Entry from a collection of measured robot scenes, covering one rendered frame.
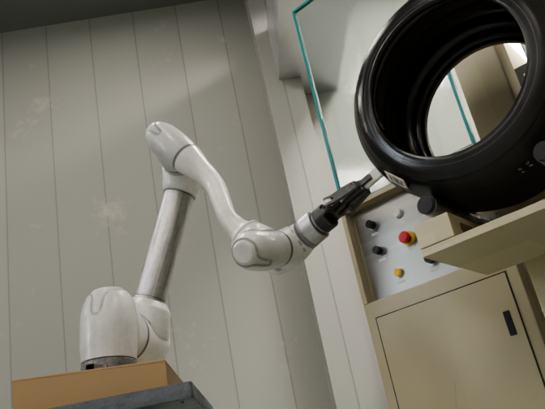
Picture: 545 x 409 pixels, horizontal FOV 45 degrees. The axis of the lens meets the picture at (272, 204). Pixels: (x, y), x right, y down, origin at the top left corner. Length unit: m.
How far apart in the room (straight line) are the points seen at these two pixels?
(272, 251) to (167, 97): 4.24
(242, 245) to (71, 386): 0.54
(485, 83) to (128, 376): 1.26
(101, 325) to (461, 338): 1.08
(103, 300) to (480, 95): 1.22
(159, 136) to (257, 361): 3.03
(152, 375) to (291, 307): 3.35
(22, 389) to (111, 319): 0.30
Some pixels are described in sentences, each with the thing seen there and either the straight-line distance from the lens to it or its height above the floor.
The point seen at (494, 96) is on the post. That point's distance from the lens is 1.95.
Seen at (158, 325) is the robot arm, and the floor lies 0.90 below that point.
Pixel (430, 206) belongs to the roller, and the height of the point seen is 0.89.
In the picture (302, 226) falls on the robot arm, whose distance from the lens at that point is 1.79.
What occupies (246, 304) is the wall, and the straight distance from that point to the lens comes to 4.99.
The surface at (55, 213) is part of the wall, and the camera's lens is 5.54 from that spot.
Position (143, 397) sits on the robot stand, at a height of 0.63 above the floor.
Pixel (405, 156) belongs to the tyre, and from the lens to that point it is 1.57.
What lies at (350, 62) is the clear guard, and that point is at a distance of 2.62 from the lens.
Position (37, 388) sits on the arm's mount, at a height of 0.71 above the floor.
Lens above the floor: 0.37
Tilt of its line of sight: 23 degrees up
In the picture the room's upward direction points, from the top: 12 degrees counter-clockwise
